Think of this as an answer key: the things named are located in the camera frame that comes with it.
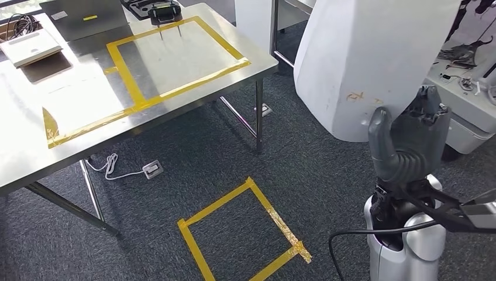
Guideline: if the white flat device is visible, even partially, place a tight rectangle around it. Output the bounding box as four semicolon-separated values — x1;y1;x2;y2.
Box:
0;29;64;69

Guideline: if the white shell part orange marking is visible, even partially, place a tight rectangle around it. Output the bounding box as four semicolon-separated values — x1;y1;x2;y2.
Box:
293;0;463;143

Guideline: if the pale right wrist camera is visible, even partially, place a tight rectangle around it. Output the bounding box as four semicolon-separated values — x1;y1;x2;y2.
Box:
460;189;496;229

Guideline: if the dark grey mechanical part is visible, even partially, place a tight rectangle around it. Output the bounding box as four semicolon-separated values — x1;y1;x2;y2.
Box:
437;35;495;71

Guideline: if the grey metal case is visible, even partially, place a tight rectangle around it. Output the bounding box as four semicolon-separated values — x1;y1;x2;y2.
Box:
39;0;129;42

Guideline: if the white cabinet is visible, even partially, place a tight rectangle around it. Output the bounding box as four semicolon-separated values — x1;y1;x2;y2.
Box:
234;0;316;71

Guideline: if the pale grey wheeled cart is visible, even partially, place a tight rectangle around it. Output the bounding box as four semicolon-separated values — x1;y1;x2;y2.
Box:
423;36;496;162

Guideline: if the black pronged device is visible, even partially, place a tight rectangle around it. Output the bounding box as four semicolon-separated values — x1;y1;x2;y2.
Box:
147;1;184;41

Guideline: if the black equipment case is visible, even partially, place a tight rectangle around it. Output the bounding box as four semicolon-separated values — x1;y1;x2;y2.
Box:
120;0;183;21

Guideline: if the steel workbench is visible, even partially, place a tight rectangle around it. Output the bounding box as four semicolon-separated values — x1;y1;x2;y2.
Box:
0;3;279;238

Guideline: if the white coiled floor cable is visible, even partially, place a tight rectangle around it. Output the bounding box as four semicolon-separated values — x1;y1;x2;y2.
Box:
85;153;146;181

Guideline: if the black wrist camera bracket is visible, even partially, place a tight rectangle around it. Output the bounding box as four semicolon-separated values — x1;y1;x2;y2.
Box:
399;186;496;234

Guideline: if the yellow floor tape square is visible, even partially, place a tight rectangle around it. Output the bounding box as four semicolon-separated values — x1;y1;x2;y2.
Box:
177;176;313;281

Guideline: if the black cable bundle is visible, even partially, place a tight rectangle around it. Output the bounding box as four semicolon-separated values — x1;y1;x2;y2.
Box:
4;13;41;40

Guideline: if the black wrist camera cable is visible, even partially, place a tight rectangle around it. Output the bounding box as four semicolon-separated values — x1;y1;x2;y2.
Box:
328;219;439;281

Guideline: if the silver floor socket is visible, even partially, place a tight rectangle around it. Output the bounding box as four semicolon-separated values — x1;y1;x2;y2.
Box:
253;103;274;118
142;159;164;180

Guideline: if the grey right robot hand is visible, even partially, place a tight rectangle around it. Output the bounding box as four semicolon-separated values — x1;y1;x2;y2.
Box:
367;85;453;170

